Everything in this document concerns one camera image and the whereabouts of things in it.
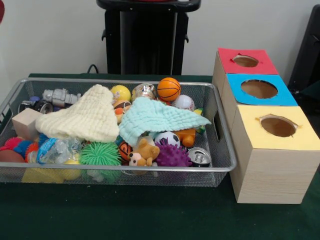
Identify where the mint green knitted cloth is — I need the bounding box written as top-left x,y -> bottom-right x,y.
118,96 -> 212,146

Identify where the cream knitted cloth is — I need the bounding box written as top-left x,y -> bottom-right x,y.
34,84 -> 120,144

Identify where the silver mesh bin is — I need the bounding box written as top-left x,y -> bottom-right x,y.
0,77 -> 237,190

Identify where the wooden three-hole box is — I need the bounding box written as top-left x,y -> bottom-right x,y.
211,47 -> 320,205

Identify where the toy soccer ball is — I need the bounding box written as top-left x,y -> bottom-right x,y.
154,131 -> 181,148

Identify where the white toy baseball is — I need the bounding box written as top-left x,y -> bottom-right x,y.
171,94 -> 195,111

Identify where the orange toy basketball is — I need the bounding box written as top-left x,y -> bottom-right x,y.
156,77 -> 182,102

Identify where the brown teddy bear plush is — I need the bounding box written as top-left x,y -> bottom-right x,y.
127,138 -> 161,167

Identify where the purple spiky ball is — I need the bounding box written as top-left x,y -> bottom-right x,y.
155,142 -> 193,168

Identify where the silver drink can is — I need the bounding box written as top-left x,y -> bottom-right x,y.
187,146 -> 213,168

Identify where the green koosh ball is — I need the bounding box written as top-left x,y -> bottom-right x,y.
79,141 -> 123,166

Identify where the dark green table cloth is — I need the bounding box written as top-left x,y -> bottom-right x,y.
0,72 -> 320,240

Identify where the grey toy robot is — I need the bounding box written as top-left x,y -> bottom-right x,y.
41,88 -> 82,110

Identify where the wooden block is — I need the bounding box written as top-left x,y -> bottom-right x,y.
11,107 -> 42,141

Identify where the dark green side-table cloth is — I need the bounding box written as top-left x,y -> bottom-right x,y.
296,81 -> 320,101

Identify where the black stand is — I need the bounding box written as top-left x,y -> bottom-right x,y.
287,4 -> 320,88

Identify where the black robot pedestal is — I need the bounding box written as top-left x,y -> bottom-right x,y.
96,0 -> 202,75

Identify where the black cable behind table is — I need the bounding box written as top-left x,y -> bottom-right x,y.
86,64 -> 101,75

